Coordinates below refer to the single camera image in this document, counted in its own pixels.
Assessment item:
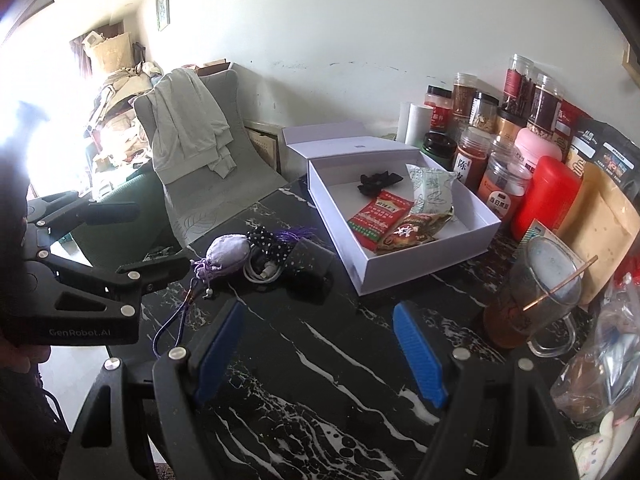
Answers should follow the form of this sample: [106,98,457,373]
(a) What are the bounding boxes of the lavender drawstring pouch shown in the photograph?
[152,234,250,359]

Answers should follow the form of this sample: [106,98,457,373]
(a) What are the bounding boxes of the white charging cable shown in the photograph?
[242,246,289,285]

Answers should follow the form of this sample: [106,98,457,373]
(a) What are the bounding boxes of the dark transparent plastic box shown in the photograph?
[285,238,334,306]

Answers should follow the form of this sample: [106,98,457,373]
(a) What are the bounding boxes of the brown nut snack packet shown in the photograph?
[374,211,454,254]

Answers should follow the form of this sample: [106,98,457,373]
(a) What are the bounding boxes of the red snack sachet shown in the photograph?
[347,191,413,252]

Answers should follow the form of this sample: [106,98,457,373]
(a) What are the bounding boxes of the green white snack packet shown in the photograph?
[407,165,456,221]

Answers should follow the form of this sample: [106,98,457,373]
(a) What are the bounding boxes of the black hair clip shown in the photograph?
[358,171,404,198]

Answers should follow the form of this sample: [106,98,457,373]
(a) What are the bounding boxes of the black polka dot scrunchie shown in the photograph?
[246,226,314,264]

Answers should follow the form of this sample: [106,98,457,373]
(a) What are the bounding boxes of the person's left hand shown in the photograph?
[1,337,51,392]

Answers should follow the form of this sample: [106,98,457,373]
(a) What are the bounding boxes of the grey chair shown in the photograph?
[72,70,286,271]

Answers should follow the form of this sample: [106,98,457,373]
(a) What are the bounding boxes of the white plush toy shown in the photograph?
[572,411,639,480]

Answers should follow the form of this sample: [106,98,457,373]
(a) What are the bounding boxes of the clear plastic bag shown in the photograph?
[551,273,639,422]

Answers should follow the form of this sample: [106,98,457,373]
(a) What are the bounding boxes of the glass mug with tea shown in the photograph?
[483,236,596,359]

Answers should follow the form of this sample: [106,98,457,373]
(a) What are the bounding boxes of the grey cloth on chair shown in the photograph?
[146,68,236,185]

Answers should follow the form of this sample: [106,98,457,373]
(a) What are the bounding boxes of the green white medicine box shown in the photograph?
[521,219,556,246]

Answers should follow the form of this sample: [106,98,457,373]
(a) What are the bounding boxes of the kraft paper pouch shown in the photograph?
[556,162,639,307]

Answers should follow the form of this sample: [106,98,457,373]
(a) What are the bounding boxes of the white open gift box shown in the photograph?
[283,122,500,296]

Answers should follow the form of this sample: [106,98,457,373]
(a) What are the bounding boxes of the red cylindrical canister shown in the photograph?
[510,156,582,242]

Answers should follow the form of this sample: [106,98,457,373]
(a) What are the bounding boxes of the orange label clear jar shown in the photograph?
[477,154,532,226]

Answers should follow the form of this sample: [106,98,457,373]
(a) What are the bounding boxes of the pink lidded jar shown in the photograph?
[514,128,562,162]

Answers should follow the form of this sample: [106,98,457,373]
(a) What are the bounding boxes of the dried peel jar white label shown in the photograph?
[452,127,492,192]

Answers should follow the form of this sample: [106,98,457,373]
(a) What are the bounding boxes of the green jar black lid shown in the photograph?
[421,131,458,170]

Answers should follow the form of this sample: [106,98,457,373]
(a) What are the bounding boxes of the black printed food bag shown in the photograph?
[565,117,639,188]

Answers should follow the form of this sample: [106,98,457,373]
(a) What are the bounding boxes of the tan jar black lid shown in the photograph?
[496,108,526,145]

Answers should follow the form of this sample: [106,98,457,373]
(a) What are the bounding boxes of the clear jar sliced herbs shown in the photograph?
[469,91,499,133]

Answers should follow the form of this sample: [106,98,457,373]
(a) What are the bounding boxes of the red foil bag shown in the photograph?
[552,100,591,160]

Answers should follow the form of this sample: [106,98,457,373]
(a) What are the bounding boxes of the tall jar maroon label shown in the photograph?
[527,73,563,140]

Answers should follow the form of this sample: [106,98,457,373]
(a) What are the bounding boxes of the red spice jar black lid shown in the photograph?
[423,86,452,132]

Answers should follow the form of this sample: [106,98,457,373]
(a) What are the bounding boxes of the brown powder tall jar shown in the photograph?
[452,72,477,118]

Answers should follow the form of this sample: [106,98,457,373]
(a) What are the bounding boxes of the tall jar dark red label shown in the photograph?
[502,53,535,118]

